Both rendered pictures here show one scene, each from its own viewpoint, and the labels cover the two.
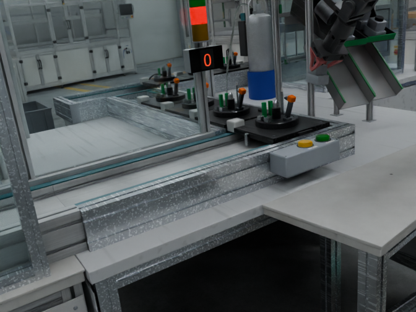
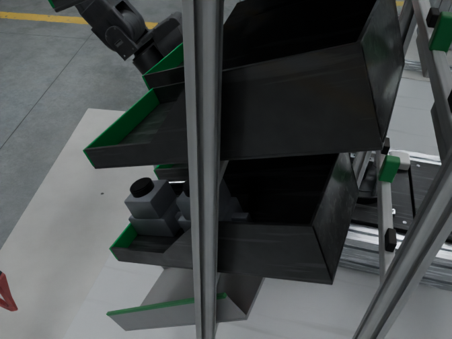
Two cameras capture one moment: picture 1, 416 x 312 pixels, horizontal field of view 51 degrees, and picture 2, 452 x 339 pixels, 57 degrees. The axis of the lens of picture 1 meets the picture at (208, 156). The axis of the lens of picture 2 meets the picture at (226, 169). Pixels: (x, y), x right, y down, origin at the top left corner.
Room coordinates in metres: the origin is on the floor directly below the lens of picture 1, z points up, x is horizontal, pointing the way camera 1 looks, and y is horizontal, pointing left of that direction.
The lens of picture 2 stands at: (1.87, -0.82, 1.63)
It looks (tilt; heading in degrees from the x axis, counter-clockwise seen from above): 43 degrees down; 134
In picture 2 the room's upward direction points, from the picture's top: 2 degrees clockwise
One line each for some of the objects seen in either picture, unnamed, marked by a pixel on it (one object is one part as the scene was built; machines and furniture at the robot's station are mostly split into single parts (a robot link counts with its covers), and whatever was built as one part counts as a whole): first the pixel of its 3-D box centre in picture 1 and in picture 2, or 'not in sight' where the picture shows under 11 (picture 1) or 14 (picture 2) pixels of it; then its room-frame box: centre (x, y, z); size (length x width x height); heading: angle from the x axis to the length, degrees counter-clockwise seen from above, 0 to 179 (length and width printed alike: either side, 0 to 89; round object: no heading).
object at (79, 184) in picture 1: (198, 162); not in sight; (1.26, 0.03, 0.91); 0.84 x 0.28 x 0.10; 121
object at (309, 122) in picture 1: (277, 126); not in sight; (1.39, -0.24, 0.96); 0.24 x 0.24 x 0.02; 31
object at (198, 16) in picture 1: (198, 15); not in sight; (1.39, -0.01, 1.33); 0.05 x 0.05 x 0.05
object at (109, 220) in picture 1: (239, 173); not in sight; (1.12, -0.08, 0.91); 0.89 x 0.06 x 0.11; 121
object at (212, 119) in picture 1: (230, 102); (362, 168); (1.61, -0.11, 1.01); 0.24 x 0.24 x 0.13; 31
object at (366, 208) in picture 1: (350, 158); (165, 228); (1.32, -0.46, 0.84); 0.90 x 0.70 x 0.03; 129
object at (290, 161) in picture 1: (305, 155); not in sight; (1.16, -0.28, 0.93); 0.21 x 0.07 x 0.06; 121
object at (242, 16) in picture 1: (245, 34); not in sight; (2.77, -0.31, 1.18); 0.07 x 0.07 x 0.25; 31
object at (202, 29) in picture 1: (200, 32); not in sight; (1.39, -0.01, 1.28); 0.05 x 0.05 x 0.05
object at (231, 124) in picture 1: (235, 125); not in sight; (1.42, -0.10, 0.97); 0.05 x 0.05 x 0.04; 31
